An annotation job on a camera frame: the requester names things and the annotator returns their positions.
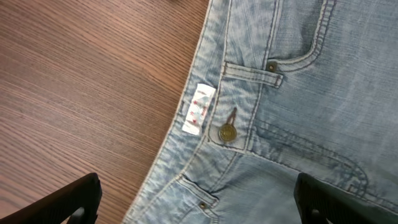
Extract light blue denim shorts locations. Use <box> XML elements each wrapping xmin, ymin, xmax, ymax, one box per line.
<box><xmin>123</xmin><ymin>0</ymin><xmax>397</xmax><ymax>223</ymax></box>

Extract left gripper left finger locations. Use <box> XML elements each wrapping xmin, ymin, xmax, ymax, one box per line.
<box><xmin>1</xmin><ymin>173</ymin><xmax>102</xmax><ymax>224</ymax></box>

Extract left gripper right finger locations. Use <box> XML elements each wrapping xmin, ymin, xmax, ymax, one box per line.
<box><xmin>294</xmin><ymin>173</ymin><xmax>397</xmax><ymax>224</ymax></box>

